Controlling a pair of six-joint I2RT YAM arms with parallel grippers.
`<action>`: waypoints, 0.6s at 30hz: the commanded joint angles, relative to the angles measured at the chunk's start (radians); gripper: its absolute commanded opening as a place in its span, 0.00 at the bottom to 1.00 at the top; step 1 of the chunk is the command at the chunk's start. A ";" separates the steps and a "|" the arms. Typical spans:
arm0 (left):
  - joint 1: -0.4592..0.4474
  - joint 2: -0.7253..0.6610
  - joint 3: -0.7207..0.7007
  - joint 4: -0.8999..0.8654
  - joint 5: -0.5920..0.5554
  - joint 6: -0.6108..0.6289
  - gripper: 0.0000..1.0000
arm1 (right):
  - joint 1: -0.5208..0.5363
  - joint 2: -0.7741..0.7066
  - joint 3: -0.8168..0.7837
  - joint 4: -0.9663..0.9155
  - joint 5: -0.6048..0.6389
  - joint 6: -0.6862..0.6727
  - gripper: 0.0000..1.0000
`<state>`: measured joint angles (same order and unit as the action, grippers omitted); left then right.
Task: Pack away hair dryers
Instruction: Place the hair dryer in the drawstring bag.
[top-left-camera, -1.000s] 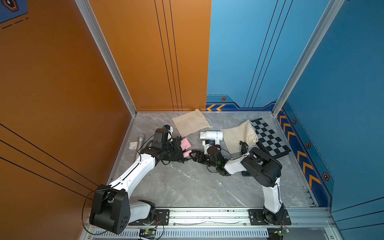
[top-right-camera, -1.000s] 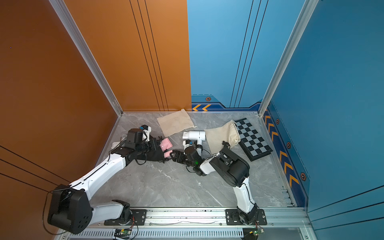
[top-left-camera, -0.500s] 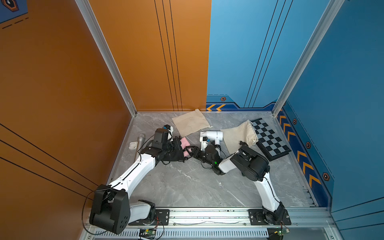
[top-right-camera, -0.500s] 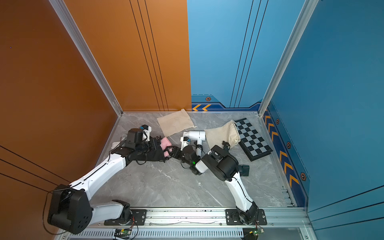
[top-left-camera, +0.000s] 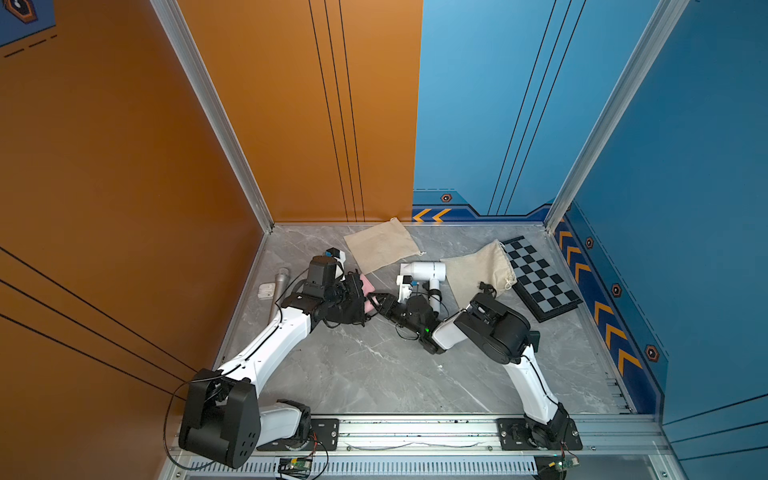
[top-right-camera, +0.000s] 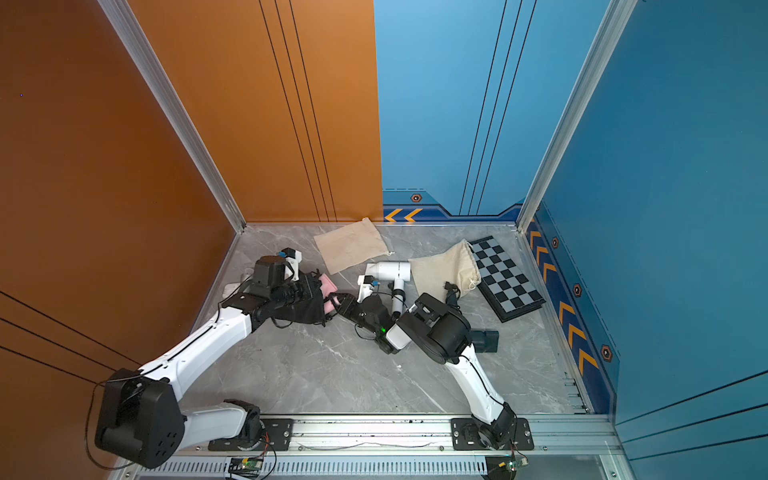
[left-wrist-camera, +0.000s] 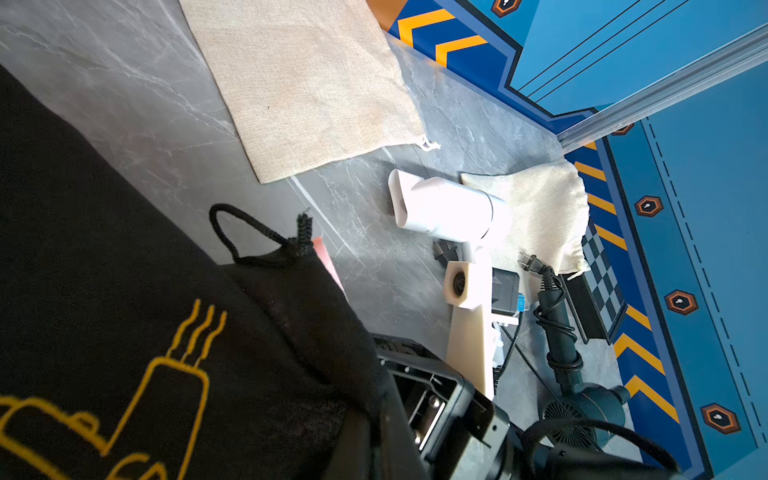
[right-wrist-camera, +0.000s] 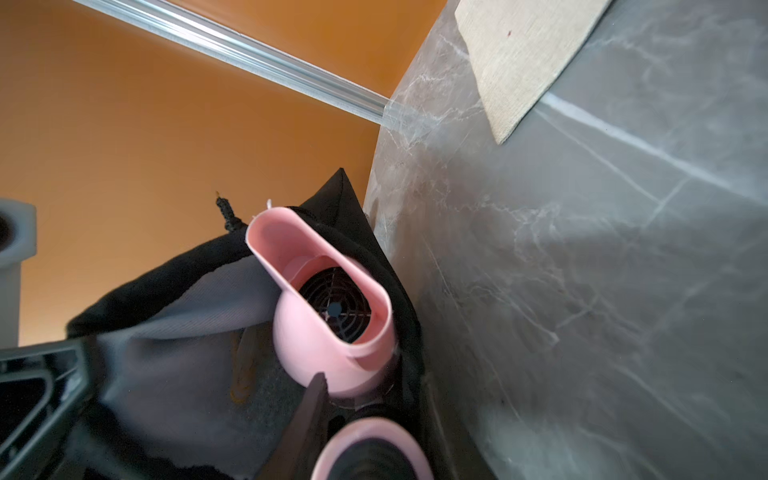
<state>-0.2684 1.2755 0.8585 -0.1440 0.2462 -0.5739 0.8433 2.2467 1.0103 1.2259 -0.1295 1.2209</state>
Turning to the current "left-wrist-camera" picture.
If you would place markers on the beige cloth bag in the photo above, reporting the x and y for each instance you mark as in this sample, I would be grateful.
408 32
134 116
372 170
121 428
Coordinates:
549 215
306 83

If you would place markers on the black drawstring dryer bag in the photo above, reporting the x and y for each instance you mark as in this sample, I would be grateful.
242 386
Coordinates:
127 353

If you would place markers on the white hair dryer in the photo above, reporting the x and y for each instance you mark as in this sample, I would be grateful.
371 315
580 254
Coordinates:
479 222

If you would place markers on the black white checkerboard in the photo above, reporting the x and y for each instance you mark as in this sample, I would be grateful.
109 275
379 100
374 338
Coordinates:
595 298

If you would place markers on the dark green hair dryer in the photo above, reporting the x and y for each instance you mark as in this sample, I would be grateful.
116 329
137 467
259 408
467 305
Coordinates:
576 399

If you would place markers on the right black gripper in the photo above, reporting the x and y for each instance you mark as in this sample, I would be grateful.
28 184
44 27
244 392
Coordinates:
458 432

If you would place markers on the pink hair dryer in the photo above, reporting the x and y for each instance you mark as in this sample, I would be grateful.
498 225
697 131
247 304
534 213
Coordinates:
322 252

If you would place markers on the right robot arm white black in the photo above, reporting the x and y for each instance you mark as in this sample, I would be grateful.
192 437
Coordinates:
533 460

